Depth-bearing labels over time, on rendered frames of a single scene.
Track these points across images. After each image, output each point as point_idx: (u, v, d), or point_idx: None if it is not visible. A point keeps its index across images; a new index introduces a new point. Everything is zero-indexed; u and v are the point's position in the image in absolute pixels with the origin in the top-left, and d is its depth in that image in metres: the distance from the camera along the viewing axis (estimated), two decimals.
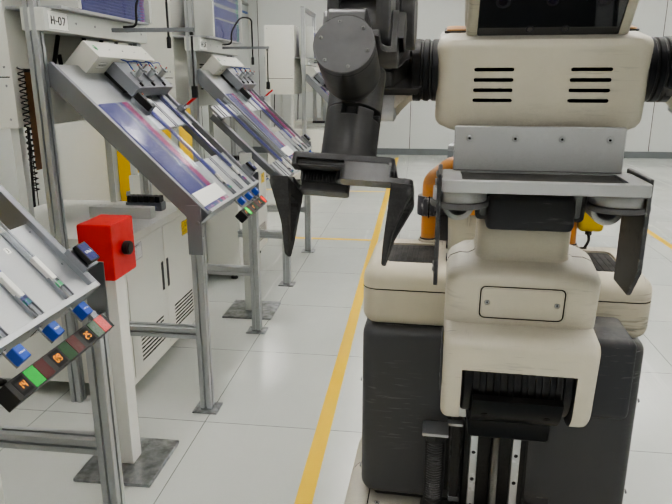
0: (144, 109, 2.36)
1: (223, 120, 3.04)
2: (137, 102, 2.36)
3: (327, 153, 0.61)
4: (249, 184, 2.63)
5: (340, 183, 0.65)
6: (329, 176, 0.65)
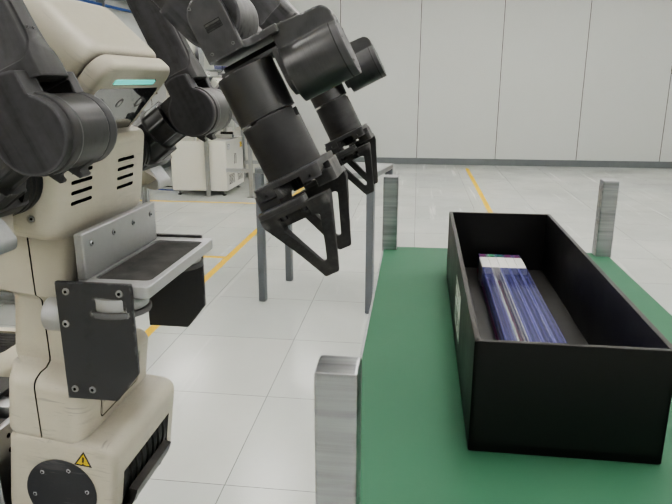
0: None
1: None
2: None
3: (321, 157, 0.59)
4: None
5: (297, 189, 0.61)
6: (287, 186, 0.60)
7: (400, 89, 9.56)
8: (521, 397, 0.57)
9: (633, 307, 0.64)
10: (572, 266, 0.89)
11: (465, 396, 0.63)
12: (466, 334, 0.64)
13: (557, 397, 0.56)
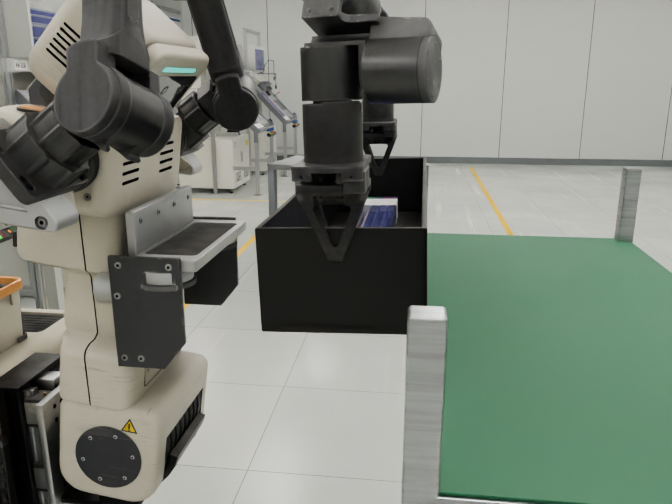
0: None
1: None
2: None
3: (365, 162, 0.58)
4: None
5: (328, 180, 0.60)
6: None
7: None
8: (300, 279, 0.64)
9: (423, 206, 0.71)
10: None
11: None
12: None
13: (330, 277, 0.63)
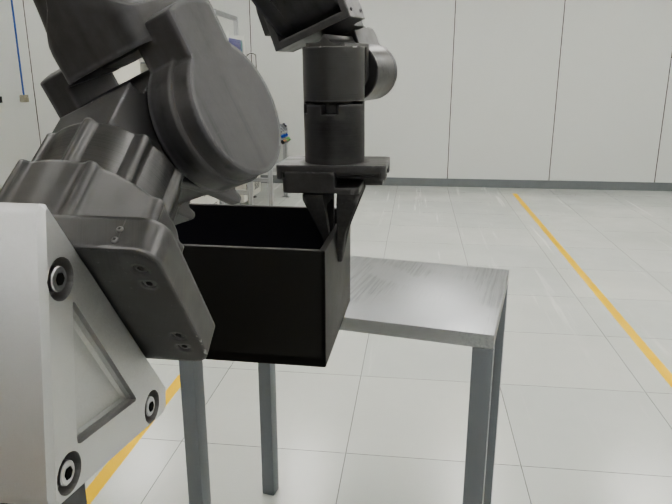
0: None
1: None
2: None
3: None
4: None
5: (339, 180, 0.60)
6: None
7: (427, 91, 7.41)
8: (333, 291, 0.60)
9: (257, 206, 0.72)
10: None
11: (271, 335, 0.57)
12: (237, 277, 0.56)
13: (338, 278, 0.63)
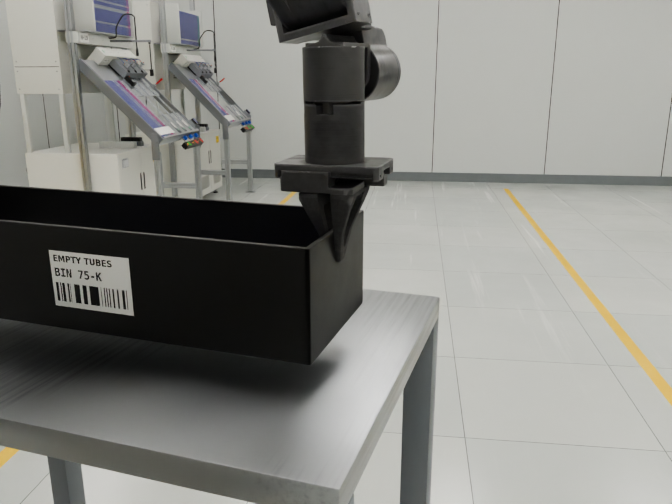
0: None
1: None
2: None
3: None
4: None
5: (338, 180, 0.60)
6: None
7: (409, 75, 6.69)
8: (326, 290, 0.60)
9: (274, 204, 0.73)
10: (94, 216, 0.81)
11: (259, 329, 0.58)
12: (228, 270, 0.58)
13: (336, 278, 0.63)
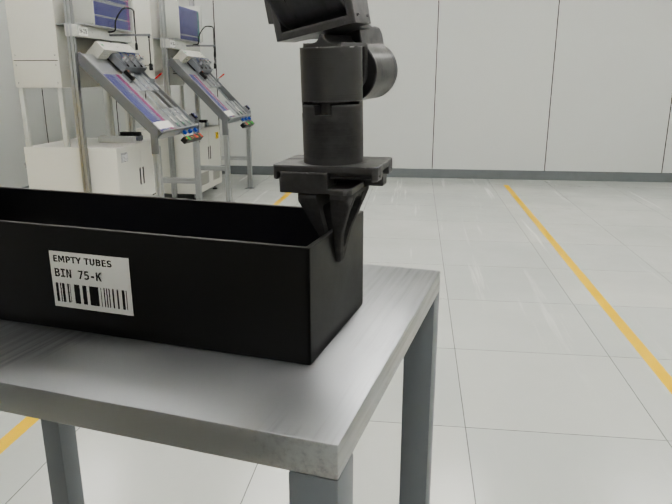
0: None
1: None
2: None
3: None
4: None
5: (338, 181, 0.60)
6: None
7: (409, 71, 6.67)
8: (326, 290, 0.60)
9: (274, 205, 0.73)
10: (94, 217, 0.82)
11: (259, 329, 0.58)
12: (228, 270, 0.58)
13: (336, 278, 0.63)
